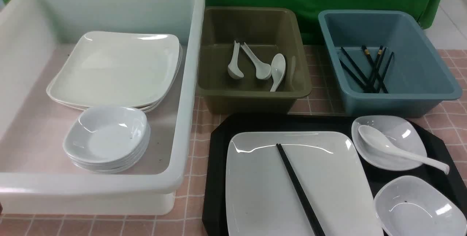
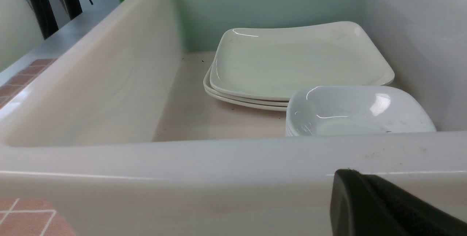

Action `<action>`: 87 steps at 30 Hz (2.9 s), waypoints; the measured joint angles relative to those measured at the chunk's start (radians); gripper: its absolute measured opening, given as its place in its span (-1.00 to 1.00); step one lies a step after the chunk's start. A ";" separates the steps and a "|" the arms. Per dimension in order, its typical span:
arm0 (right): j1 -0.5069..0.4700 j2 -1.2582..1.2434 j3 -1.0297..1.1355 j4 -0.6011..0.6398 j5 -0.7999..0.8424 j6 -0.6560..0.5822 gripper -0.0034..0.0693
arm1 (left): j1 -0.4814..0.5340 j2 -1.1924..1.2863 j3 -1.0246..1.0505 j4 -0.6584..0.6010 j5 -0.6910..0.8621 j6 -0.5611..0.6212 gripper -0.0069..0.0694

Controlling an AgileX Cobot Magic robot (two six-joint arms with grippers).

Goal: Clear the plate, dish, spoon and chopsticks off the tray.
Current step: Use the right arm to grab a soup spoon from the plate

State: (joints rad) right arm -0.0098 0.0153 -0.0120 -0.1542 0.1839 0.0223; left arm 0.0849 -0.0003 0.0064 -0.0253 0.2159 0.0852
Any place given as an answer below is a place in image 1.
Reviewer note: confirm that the large white square plate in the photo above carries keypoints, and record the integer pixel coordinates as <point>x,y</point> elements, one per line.
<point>260,198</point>

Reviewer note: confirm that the white ceramic spoon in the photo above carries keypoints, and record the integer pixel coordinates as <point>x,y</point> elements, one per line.
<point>379,141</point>

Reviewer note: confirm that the black chopsticks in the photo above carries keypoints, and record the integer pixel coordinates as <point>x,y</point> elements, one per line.
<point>367,66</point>
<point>306,206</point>

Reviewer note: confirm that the white bowl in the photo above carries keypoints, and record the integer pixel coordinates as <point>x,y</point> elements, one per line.
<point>409,206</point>
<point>399,131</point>

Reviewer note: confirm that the white spoon left in bin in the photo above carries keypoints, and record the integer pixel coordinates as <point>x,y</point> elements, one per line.
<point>232,68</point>

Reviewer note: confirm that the white spoon in bin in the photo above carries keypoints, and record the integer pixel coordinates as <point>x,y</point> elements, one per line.
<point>263,70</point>
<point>232,68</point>
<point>278,67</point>

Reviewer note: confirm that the white spoon middle in bin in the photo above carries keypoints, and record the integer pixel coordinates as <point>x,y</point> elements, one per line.
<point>263,70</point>

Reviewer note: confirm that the olive green plastic bin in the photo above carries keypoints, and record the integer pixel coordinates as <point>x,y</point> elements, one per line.
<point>267,31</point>

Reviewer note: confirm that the white spoon right in bin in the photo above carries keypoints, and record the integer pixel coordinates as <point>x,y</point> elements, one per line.
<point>278,67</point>

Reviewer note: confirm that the stack of white square plates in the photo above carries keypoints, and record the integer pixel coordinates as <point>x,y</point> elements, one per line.
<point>117,69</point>

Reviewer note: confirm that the stack of white bowls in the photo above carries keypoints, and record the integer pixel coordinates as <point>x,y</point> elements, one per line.
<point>108,140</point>

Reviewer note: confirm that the large white plastic bin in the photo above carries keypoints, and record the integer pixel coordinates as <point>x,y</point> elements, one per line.
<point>37,177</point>

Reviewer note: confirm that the black chopsticks in blue bin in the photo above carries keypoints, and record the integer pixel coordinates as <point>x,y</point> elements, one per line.
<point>367,66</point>

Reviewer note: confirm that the blue plastic bin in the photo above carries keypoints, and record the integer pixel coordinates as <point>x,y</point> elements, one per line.
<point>418,78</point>

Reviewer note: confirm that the black plastic tray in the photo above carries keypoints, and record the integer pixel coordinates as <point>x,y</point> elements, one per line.
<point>214,213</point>

